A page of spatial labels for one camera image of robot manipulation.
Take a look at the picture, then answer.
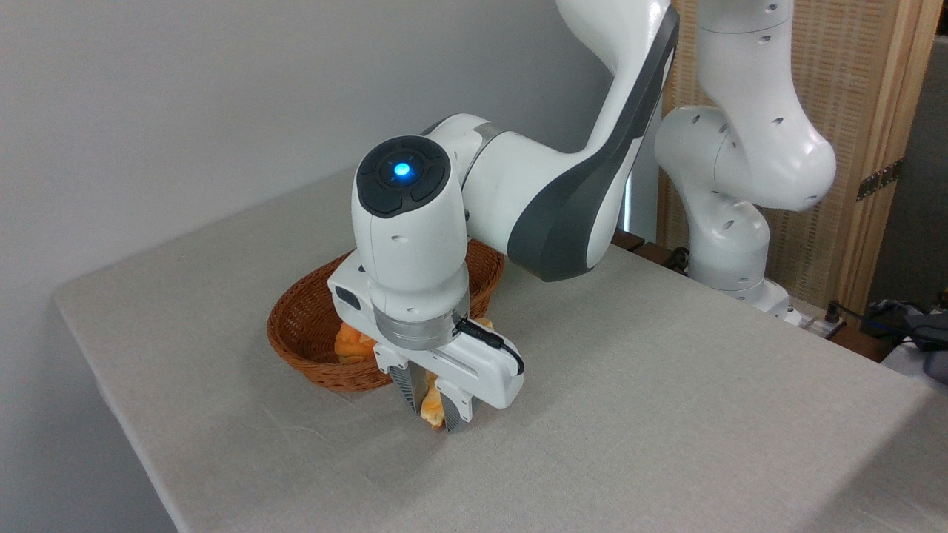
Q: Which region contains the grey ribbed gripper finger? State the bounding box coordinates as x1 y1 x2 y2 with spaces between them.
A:
435 378 478 434
374 346 430 414

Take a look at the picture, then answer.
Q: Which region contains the black power cable with plug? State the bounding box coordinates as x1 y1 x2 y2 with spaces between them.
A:
824 299 927 343

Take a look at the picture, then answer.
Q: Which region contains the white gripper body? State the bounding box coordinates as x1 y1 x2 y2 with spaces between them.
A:
328 251 525 409

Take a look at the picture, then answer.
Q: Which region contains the brown wicker oval basket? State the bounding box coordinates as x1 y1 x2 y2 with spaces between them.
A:
267 238 506 392

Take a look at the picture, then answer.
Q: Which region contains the long leaf-shaped pale bread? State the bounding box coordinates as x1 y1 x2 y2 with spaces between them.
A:
417 318 495 431

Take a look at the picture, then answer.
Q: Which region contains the grey linen tablecloth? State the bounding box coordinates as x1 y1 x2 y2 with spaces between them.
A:
53 169 948 533

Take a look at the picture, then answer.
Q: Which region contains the round orange bread bun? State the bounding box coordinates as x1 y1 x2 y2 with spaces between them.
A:
334 320 377 363

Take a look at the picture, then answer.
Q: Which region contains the metal screen hinge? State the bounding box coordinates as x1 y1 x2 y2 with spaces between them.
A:
857 158 903 202

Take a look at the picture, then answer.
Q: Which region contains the blue-grey bundle of items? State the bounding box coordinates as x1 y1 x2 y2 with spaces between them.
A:
870 298 948 386

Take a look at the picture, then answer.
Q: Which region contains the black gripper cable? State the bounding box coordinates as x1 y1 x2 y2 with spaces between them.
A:
453 318 526 375

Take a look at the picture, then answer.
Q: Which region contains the wooden rattan folding screen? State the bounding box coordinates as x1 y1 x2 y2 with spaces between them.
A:
659 0 945 315

